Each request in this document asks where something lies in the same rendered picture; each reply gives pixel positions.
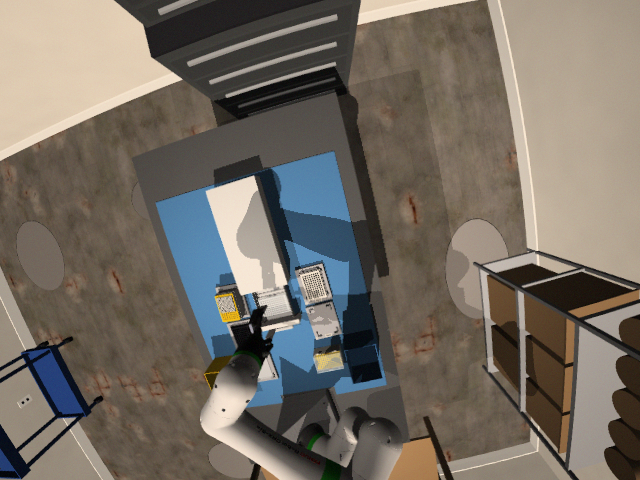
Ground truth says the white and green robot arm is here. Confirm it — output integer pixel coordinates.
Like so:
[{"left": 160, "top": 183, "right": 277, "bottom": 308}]
[{"left": 200, "top": 341, "right": 403, "bottom": 480}]

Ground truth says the yellow open-top bin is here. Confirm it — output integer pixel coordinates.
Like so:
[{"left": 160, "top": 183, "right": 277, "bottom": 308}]
[{"left": 204, "top": 355, "right": 233, "bottom": 391}]

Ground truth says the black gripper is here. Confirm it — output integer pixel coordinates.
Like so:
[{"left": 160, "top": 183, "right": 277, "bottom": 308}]
[{"left": 245, "top": 305, "right": 276, "bottom": 352}]

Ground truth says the blue flat mat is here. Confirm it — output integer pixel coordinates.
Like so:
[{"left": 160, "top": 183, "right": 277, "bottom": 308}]
[{"left": 156, "top": 151, "right": 387, "bottom": 408}]

